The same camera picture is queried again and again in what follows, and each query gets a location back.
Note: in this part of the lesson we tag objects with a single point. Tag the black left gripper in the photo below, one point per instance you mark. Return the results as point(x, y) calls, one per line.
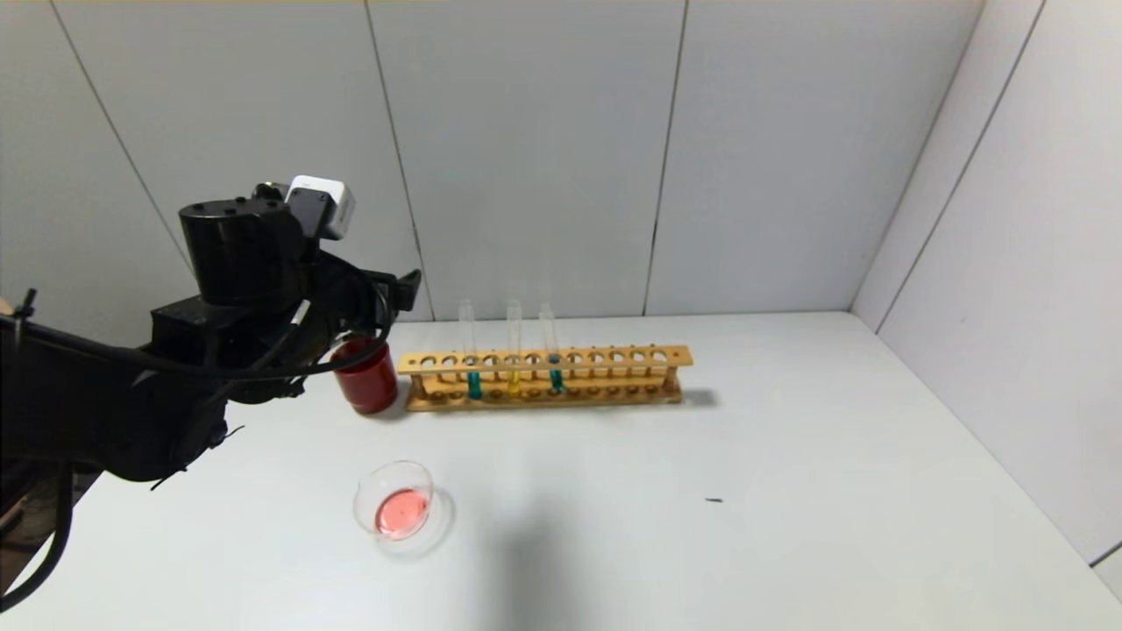
point(383, 291)

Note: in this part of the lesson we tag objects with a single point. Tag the test tube with teal-blue pigment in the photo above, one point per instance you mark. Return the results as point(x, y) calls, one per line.
point(556, 380)
point(474, 386)

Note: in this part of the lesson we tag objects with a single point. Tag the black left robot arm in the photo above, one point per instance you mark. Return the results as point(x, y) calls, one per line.
point(88, 394)

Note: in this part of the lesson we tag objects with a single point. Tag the test tube with yellow pigment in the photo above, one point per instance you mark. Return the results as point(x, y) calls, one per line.
point(514, 382)

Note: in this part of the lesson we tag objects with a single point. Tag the wooden test tube rack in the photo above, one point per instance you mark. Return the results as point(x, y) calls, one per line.
point(614, 400)

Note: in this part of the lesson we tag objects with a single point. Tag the dark red cup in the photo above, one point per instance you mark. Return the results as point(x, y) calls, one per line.
point(372, 386)

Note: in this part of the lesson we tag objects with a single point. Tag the clear glass dish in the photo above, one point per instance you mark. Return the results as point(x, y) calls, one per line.
point(403, 517)

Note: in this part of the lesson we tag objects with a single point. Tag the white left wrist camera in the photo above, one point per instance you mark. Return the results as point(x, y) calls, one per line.
point(329, 197)

